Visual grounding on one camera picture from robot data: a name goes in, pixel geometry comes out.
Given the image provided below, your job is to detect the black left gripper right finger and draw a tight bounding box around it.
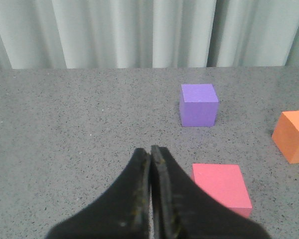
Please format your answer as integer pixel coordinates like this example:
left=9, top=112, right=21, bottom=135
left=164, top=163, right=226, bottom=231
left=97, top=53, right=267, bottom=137
left=151, top=145, right=270, bottom=239

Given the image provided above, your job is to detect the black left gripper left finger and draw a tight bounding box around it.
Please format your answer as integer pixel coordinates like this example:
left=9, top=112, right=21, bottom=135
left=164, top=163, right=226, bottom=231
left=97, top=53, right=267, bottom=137
left=46, top=148, right=150, bottom=239

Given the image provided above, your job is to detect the orange foam block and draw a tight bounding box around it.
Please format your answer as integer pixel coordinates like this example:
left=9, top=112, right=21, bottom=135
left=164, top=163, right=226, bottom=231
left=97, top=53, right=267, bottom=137
left=272, top=110, right=299, bottom=164

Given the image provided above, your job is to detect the pink foam block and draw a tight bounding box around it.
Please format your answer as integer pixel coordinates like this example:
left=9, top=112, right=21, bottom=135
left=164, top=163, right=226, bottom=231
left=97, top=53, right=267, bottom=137
left=191, top=163, right=253, bottom=218

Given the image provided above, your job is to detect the purple foam block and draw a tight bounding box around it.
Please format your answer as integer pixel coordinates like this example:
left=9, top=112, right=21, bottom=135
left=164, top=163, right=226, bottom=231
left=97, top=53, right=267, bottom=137
left=179, top=84, right=219, bottom=127

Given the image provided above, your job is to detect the pale green curtain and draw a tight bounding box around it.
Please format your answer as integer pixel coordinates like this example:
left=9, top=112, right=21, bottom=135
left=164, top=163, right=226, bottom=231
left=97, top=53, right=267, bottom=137
left=0, top=0, right=299, bottom=69

